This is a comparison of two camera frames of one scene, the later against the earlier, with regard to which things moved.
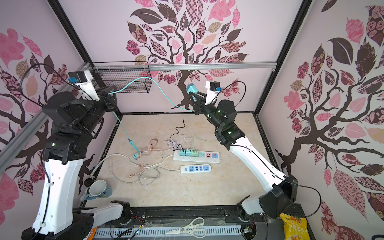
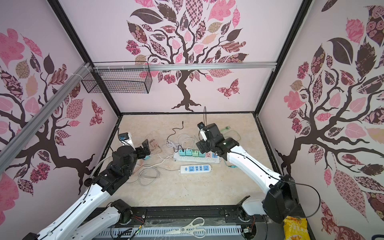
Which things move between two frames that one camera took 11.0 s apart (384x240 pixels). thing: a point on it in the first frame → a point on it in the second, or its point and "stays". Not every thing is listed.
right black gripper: x=201 y=107 → x=202 y=146
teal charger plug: x=181 y=153 stays
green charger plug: x=195 y=153 stays
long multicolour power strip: x=195 y=156 stays
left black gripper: x=110 y=101 → x=139 y=150
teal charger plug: x=189 y=153 stays
